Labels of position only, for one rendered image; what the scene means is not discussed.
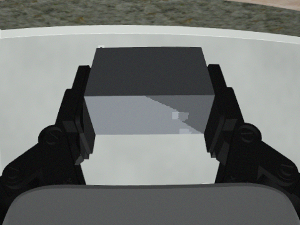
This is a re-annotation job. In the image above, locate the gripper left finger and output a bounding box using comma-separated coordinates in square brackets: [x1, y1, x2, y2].
[0, 65, 96, 225]

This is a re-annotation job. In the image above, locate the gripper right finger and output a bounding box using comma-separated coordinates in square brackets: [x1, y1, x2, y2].
[204, 64, 300, 220]

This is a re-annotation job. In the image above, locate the dark grey block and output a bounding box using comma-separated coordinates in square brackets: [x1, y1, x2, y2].
[84, 47, 215, 135]

